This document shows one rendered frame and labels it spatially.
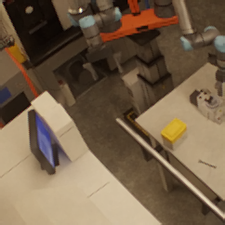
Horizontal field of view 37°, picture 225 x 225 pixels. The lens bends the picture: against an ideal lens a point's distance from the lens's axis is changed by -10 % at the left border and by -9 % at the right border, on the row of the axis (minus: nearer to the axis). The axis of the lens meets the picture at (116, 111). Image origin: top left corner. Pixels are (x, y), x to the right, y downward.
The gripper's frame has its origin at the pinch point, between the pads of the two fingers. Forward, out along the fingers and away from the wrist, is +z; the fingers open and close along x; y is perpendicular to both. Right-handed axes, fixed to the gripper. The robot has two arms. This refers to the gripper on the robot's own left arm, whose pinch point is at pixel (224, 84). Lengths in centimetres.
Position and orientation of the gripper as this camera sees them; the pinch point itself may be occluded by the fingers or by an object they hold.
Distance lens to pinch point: 189.1
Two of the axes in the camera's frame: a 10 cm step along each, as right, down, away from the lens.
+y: 7.7, 3.4, -5.4
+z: 2.4, 6.3, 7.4
